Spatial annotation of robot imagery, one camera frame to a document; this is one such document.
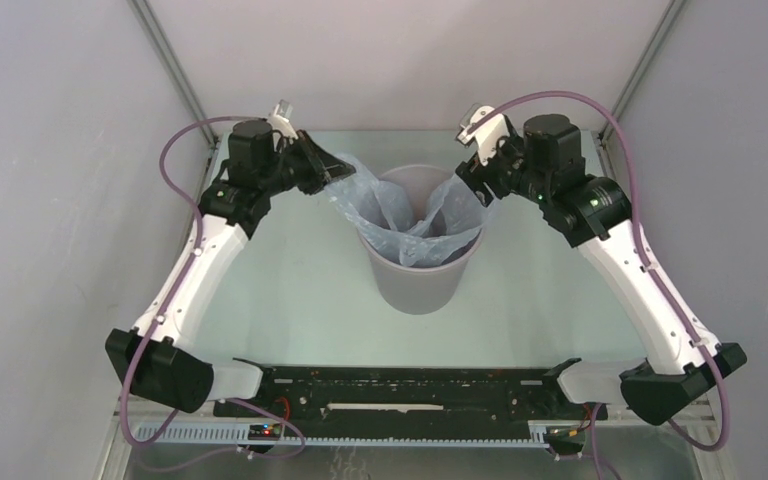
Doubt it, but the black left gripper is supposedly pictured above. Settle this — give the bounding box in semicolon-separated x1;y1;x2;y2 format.
260;130;356;197

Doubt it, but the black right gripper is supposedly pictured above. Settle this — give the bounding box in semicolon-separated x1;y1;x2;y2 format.
454;124;550;208

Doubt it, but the blue translucent trash bag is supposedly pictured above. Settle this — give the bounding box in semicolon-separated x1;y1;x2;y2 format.
325;153;495;268

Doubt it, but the grey plastic trash bin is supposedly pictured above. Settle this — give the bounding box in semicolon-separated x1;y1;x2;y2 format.
358;165;485;315

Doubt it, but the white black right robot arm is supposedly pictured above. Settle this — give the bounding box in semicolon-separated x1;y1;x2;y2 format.
456;105;747;425

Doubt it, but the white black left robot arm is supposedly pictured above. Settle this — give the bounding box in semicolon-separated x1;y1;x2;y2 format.
105;101;356;417

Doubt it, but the small electronics board with leds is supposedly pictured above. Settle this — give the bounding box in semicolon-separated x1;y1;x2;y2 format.
247;423;283;441

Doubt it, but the aluminium frame rail right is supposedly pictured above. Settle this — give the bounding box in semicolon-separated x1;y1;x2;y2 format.
594;0;689;179

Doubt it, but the aluminium frame rail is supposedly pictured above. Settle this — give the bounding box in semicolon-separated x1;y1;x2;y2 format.
128;0;220;193
594;0;689;179

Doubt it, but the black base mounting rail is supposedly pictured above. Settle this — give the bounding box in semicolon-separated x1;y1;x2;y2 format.
250;366;593;435

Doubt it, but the aluminium frame rail left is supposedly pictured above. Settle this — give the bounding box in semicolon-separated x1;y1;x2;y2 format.
128;0;220;193

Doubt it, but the white slotted cable duct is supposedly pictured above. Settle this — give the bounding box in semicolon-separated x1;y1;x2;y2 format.
157;422;548;448

